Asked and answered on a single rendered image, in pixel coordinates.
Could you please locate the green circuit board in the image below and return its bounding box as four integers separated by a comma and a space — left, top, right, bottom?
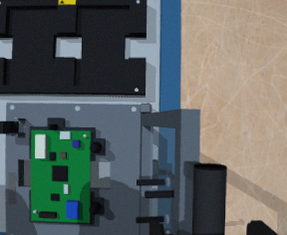
31, 129, 91, 223

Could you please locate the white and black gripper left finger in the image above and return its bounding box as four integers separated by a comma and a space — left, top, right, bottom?
149, 221, 165, 235

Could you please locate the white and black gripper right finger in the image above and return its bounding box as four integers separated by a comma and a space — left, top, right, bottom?
246, 220, 278, 235

